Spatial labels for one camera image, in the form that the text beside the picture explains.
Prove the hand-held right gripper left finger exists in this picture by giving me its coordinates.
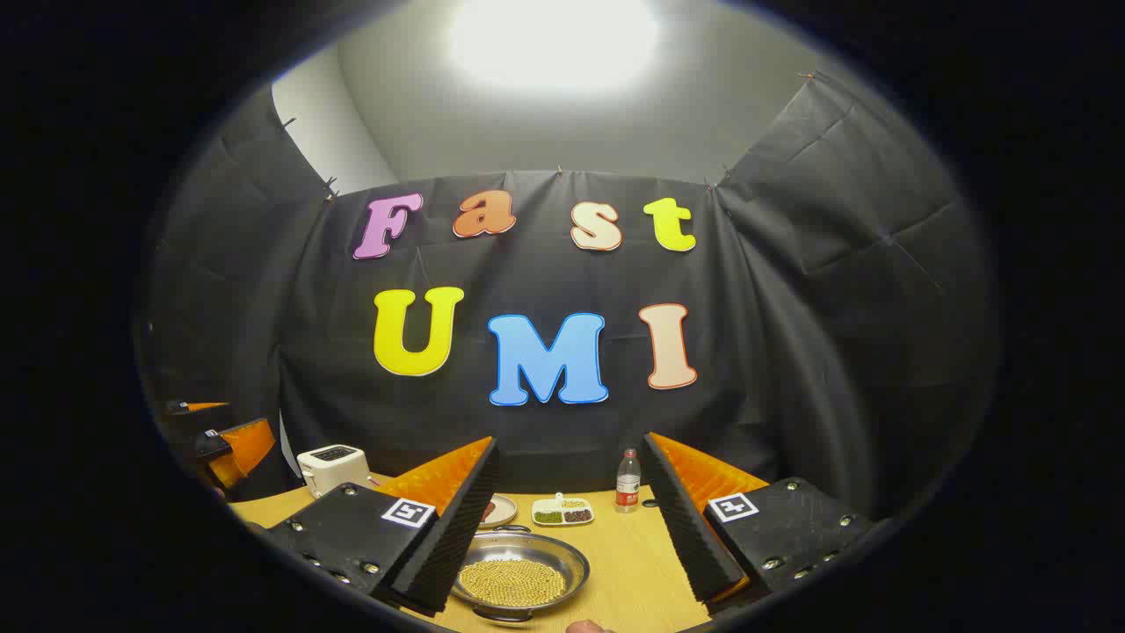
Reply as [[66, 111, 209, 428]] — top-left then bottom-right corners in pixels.
[[264, 437, 500, 616]]

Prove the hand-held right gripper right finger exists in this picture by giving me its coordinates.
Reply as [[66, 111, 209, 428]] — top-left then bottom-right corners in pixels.
[[640, 432, 880, 616]]

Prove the steel pot with black handles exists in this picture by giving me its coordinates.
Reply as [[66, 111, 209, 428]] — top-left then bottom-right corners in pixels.
[[450, 525, 592, 623]]

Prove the pile of soybeans in pot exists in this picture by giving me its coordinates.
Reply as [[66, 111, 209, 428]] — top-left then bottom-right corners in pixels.
[[457, 558, 568, 609]]

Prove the plastic water bottle red label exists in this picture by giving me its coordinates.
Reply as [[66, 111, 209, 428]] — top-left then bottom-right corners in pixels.
[[615, 448, 642, 514]]

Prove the white toaster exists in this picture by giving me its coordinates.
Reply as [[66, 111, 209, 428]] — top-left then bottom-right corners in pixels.
[[297, 445, 370, 498]]

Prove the white divided dish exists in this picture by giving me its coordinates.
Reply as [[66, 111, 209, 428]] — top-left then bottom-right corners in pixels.
[[531, 492, 595, 527]]

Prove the large ceiling light panel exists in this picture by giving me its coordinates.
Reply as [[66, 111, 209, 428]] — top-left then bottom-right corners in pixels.
[[448, 0, 660, 93]]

